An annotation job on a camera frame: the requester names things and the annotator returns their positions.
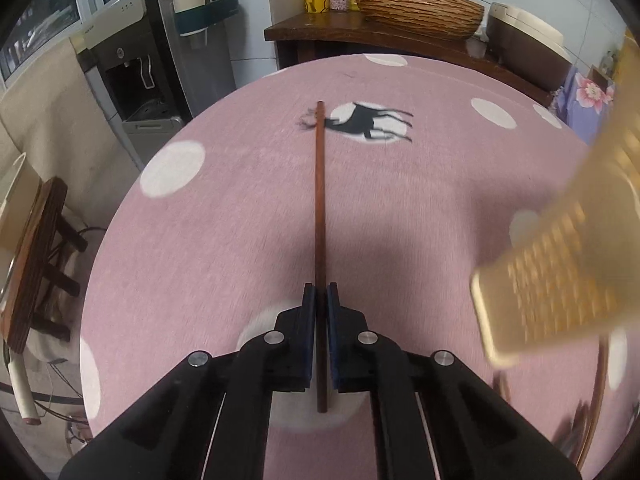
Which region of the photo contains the purple floral cloth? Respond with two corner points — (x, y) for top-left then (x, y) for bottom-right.
(550, 65), (618, 146)

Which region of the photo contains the brown white rice cooker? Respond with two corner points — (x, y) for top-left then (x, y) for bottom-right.
(485, 2), (573, 92)

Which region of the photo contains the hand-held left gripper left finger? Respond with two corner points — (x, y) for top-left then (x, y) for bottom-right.
(59, 282), (318, 480)

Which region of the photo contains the brown wooden chopstick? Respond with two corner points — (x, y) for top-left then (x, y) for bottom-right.
(314, 101), (330, 413)
(575, 332), (611, 468)

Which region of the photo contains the pink polka dot tablecloth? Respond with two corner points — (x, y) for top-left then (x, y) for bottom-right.
(79, 52), (631, 480)

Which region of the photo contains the cream plastic utensil holder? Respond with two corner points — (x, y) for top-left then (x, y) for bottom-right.
(470, 27), (640, 368)

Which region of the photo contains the wooden stool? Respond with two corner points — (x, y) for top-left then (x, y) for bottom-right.
(0, 176), (88, 356)

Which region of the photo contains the white tube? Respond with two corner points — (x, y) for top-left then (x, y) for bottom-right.
(5, 350), (42, 426)

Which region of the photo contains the grey water dispenser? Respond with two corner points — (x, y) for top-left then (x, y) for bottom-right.
(70, 0), (193, 166)

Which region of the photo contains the window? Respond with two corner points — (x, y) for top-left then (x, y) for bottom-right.
(0, 0), (101, 86)

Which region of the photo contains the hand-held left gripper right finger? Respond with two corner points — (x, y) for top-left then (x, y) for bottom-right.
(326, 282), (583, 480)

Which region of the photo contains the dark wooden cabinet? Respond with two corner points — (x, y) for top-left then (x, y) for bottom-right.
(264, 10), (553, 106)

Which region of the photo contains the woven basket sink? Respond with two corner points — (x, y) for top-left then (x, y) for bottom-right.
(353, 0), (486, 41)

